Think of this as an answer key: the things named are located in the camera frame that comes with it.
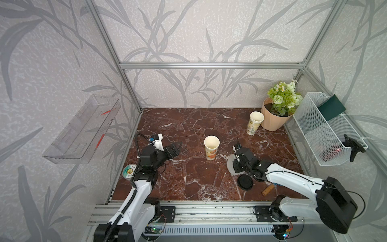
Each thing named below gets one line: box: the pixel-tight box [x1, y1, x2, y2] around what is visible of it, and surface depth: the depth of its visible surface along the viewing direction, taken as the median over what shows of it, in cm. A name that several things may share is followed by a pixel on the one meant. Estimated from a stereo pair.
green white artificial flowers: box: [267, 79, 303, 117], surface depth 90 cm
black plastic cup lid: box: [237, 173, 253, 191], surface depth 84 cm
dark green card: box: [317, 94, 347, 122], surface depth 73 cm
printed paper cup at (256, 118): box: [246, 110, 265, 136], surface depth 98 cm
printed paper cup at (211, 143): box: [203, 135, 221, 161], surface depth 86 cm
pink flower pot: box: [260, 97, 293, 132], surface depth 98 cm
